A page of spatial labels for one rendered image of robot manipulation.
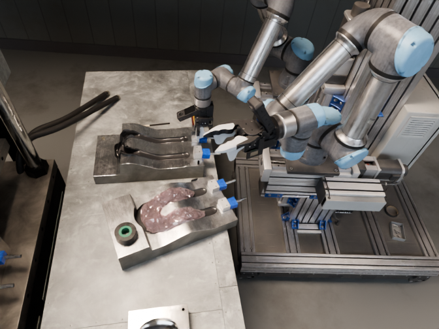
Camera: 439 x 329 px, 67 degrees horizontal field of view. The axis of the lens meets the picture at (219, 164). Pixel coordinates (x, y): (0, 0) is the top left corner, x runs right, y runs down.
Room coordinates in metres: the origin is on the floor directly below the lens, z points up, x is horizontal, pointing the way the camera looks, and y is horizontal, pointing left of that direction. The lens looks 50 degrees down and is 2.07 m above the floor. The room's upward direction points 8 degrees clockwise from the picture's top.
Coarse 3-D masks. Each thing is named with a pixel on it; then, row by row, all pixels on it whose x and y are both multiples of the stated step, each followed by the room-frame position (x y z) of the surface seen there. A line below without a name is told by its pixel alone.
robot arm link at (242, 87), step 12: (276, 0) 1.26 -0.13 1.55; (288, 0) 1.27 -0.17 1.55; (276, 12) 1.24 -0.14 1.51; (288, 12) 1.25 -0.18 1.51; (264, 24) 1.25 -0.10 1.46; (276, 24) 1.23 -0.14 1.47; (264, 36) 1.22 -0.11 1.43; (276, 36) 1.23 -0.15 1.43; (252, 48) 1.21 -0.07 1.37; (264, 48) 1.20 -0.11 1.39; (252, 60) 1.18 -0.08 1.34; (264, 60) 1.19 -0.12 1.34; (240, 72) 1.17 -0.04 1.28; (252, 72) 1.15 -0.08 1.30; (228, 84) 1.16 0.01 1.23; (240, 84) 1.13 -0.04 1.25; (252, 84) 1.15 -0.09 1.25; (240, 96) 1.11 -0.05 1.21; (252, 96) 1.13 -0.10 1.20
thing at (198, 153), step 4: (196, 148) 1.05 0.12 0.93; (200, 148) 1.05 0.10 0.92; (196, 152) 1.02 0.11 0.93; (200, 152) 1.03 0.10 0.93; (204, 152) 1.04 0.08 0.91; (208, 152) 1.05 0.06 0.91; (212, 152) 1.06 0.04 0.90; (196, 156) 1.02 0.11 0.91; (200, 156) 1.02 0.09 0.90; (204, 156) 1.03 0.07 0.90; (208, 156) 1.03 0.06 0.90
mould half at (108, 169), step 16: (128, 128) 1.11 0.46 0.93; (144, 128) 1.15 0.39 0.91; (176, 128) 1.20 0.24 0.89; (192, 128) 1.21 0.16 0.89; (112, 144) 1.06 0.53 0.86; (128, 144) 1.01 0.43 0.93; (144, 144) 1.04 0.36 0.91; (160, 144) 1.08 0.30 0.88; (176, 144) 1.09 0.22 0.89; (192, 144) 1.10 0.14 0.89; (96, 160) 0.95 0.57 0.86; (112, 160) 0.96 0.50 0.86; (128, 160) 0.91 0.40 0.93; (144, 160) 0.95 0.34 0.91; (176, 160) 0.99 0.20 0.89; (192, 160) 1.00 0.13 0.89; (96, 176) 0.86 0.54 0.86; (112, 176) 0.88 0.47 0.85; (128, 176) 0.89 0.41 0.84; (144, 176) 0.91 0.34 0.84; (160, 176) 0.93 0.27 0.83; (176, 176) 0.95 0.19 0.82; (192, 176) 0.97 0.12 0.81
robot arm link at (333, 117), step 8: (328, 112) 1.01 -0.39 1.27; (336, 112) 1.01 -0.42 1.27; (328, 120) 0.96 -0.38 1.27; (336, 120) 0.96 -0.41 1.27; (320, 128) 0.95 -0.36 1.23; (328, 128) 0.94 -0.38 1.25; (312, 136) 0.96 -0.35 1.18; (320, 136) 0.93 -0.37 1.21; (312, 144) 0.95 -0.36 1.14; (320, 144) 0.91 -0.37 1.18
